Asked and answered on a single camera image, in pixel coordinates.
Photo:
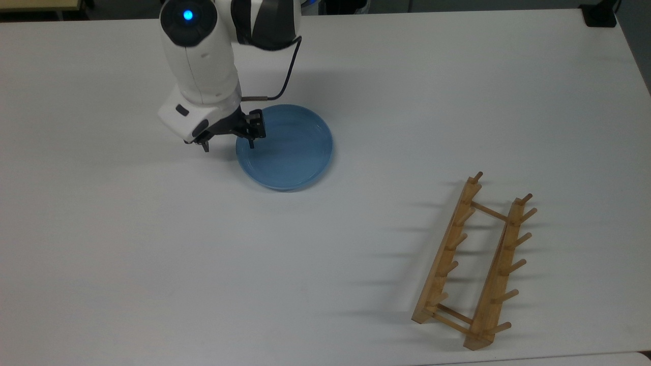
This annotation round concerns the black box behind robot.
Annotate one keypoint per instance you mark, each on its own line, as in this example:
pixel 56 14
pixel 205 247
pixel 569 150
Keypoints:
pixel 346 6

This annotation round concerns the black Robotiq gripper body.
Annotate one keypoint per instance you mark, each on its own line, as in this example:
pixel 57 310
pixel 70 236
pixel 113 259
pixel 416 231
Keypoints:
pixel 226 124

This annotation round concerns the black table corner clamp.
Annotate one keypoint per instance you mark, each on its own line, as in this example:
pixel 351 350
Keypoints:
pixel 600 15

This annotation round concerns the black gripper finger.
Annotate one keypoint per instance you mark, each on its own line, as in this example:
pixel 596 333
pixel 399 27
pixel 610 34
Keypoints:
pixel 205 142
pixel 256 124

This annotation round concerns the light wooden desk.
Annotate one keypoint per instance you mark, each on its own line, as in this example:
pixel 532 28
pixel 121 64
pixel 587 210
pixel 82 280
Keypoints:
pixel 40 4

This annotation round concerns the blue plastic plate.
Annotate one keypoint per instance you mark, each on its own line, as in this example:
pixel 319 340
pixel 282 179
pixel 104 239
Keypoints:
pixel 290 152

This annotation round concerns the wooden plate rack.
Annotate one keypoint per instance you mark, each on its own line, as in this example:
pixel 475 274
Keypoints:
pixel 494 284

